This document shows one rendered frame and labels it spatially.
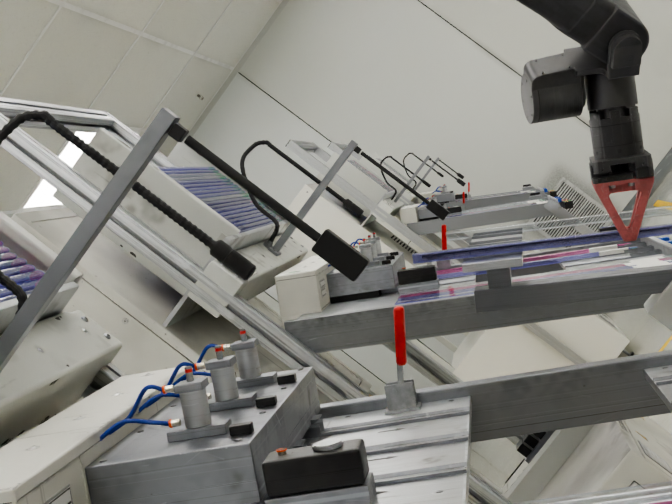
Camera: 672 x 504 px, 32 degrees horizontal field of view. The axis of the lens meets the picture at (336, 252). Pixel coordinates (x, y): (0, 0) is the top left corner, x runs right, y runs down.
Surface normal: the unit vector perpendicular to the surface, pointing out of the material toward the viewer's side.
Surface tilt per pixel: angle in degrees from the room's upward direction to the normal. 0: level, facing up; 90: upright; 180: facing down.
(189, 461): 90
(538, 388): 90
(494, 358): 90
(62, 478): 133
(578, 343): 90
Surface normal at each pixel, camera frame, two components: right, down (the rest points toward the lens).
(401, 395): -0.12, 0.07
